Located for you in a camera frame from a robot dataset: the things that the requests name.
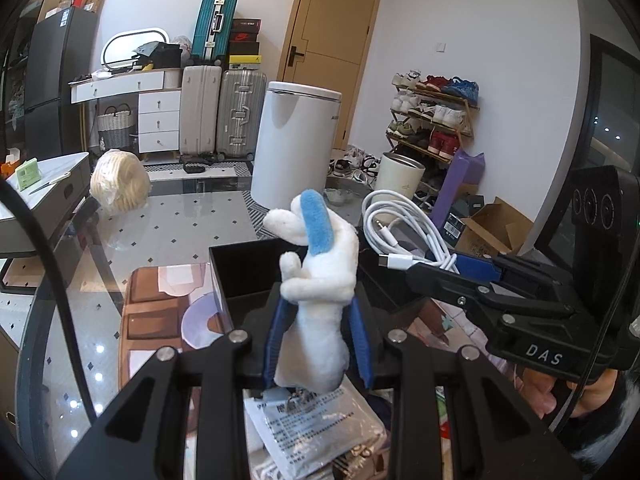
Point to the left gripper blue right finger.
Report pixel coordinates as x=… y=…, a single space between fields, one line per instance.
x=360 y=343

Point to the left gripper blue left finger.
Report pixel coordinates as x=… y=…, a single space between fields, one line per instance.
x=280 y=322

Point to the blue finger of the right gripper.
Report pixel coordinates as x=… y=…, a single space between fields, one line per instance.
x=477 y=269

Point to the white blue plush toy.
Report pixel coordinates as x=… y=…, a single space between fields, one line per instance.
x=313 y=354

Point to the open brown cardboard box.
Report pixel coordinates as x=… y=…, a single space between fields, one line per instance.
x=496 y=229

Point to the black cardboard storage box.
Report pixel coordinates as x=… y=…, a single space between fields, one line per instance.
x=249 y=279

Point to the white printed foil pouch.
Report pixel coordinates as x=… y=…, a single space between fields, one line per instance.
x=308 y=435

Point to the cream cylindrical bin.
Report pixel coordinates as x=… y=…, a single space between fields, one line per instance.
x=399 y=173

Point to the white cylindrical appliance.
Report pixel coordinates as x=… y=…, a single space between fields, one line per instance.
x=295 y=142

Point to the wooden shoe rack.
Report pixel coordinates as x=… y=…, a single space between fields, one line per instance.
x=432 y=115

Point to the cream yarn bundle in plastic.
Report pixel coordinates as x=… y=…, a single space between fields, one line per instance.
x=120 y=183

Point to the silver hard suitcase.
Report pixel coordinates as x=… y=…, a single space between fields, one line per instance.
x=242 y=96

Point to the beige hard suitcase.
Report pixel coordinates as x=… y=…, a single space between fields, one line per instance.
x=198 y=109

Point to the woven laundry basket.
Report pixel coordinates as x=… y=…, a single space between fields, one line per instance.
x=117 y=128

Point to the white drawer desk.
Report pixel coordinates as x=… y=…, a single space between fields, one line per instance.
x=154 y=97

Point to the white low side table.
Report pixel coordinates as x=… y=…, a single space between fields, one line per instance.
x=63 y=185

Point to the stacked shoe boxes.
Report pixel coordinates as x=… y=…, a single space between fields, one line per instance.
x=244 y=46

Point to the tan wooden door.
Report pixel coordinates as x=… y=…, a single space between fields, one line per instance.
x=326 y=45

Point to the teal hard suitcase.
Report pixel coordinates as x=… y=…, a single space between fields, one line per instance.
x=212 y=31

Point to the black bag on desk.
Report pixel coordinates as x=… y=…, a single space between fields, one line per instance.
x=159 y=55

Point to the green tissue box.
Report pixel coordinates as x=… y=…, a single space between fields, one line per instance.
x=27 y=174

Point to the oval vanity mirror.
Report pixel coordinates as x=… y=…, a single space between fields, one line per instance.
x=122 y=48

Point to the black refrigerator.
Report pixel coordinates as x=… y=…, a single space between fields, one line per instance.
x=60 y=52

